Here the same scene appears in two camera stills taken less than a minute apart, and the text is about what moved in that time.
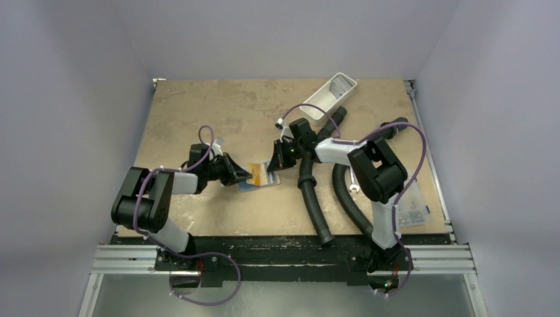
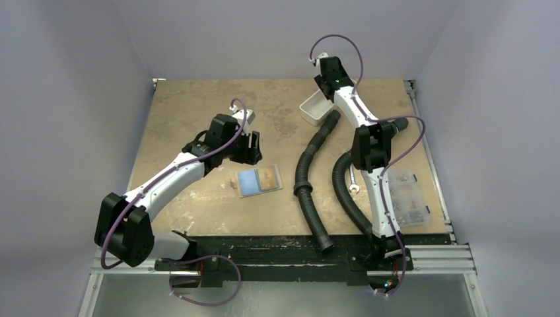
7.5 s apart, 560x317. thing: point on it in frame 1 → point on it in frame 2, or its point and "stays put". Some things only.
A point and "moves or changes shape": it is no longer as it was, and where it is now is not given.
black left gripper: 234,174 → 250,155
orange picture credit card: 258,172 → 267,177
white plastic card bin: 317,109 stays put
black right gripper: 284,152 → 327,87
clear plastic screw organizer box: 414,207 stays put
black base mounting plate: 285,257 stays put
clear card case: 261,177 moves or changes shape
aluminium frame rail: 448,259 stays put
